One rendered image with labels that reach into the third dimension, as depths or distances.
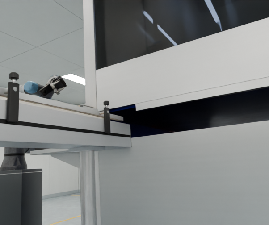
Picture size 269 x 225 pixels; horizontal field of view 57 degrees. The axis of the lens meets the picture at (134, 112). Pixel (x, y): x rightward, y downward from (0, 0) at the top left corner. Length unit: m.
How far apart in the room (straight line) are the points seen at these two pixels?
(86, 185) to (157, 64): 0.52
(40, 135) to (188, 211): 0.55
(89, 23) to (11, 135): 0.82
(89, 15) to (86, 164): 0.76
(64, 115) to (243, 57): 0.60
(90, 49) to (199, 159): 0.71
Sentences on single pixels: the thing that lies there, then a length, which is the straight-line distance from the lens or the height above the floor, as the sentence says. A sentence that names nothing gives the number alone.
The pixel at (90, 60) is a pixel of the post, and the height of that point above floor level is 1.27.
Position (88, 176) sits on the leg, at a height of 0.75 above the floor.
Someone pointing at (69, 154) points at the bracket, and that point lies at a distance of 1.35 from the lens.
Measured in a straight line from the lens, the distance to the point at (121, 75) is 1.08.
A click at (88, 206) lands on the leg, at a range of 0.86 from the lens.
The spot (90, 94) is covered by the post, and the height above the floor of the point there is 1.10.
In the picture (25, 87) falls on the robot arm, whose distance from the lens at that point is 1.71.
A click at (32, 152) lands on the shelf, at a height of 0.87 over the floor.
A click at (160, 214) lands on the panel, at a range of 0.97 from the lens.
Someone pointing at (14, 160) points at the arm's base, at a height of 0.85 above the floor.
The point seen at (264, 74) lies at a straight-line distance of 0.90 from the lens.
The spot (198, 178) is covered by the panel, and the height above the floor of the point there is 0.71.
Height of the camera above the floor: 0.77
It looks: 12 degrees up
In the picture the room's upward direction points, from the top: 4 degrees counter-clockwise
